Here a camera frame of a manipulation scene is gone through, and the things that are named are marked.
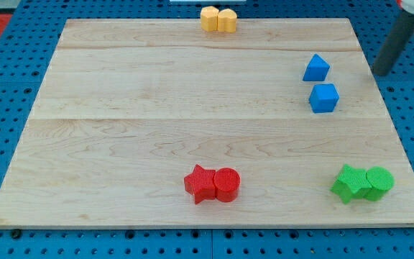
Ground red cylinder block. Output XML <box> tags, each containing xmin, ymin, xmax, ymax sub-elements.
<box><xmin>213</xmin><ymin>168</ymin><xmax>241</xmax><ymax>202</ymax></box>

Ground wooden board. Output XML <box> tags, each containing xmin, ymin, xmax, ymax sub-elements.
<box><xmin>0</xmin><ymin>18</ymin><xmax>414</xmax><ymax>230</ymax></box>

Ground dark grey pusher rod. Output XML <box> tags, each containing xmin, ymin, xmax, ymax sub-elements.
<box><xmin>372</xmin><ymin>10</ymin><xmax>414</xmax><ymax>76</ymax></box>

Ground green star block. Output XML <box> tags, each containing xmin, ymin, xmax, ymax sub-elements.
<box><xmin>331</xmin><ymin>164</ymin><xmax>372</xmax><ymax>204</ymax></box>

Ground yellow hexagon block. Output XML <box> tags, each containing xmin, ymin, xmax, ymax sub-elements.
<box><xmin>200</xmin><ymin>6</ymin><xmax>219</xmax><ymax>32</ymax></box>

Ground blue cube block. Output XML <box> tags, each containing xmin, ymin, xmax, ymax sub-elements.
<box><xmin>308</xmin><ymin>83</ymin><xmax>339</xmax><ymax>113</ymax></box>

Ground green cylinder block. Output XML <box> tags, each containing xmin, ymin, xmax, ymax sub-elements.
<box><xmin>364</xmin><ymin>166</ymin><xmax>395</xmax><ymax>201</ymax></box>

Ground red star block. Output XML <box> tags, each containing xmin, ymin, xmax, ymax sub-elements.
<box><xmin>183</xmin><ymin>164</ymin><xmax>216</xmax><ymax>204</ymax></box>

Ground blue triangle block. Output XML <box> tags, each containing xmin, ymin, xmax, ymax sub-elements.
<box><xmin>303</xmin><ymin>54</ymin><xmax>331</xmax><ymax>81</ymax></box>

